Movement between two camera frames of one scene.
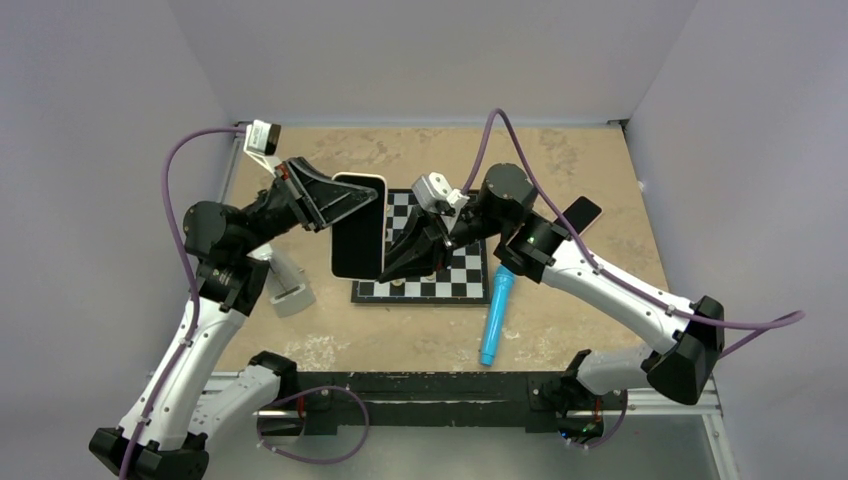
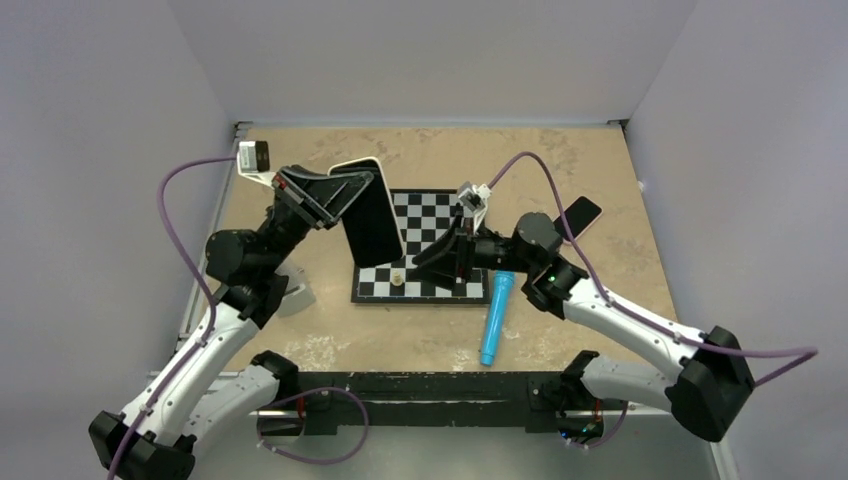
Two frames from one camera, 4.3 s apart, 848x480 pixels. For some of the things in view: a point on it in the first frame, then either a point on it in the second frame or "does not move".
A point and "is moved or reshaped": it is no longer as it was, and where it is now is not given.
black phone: [358, 241] is moved or reshaped
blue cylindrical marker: [503, 286] does not move
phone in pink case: [582, 214] does not move
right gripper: [416, 248] -> [450, 257]
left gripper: [314, 198] does not move
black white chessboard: [462, 280] does not move
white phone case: [384, 271] -> [372, 221]
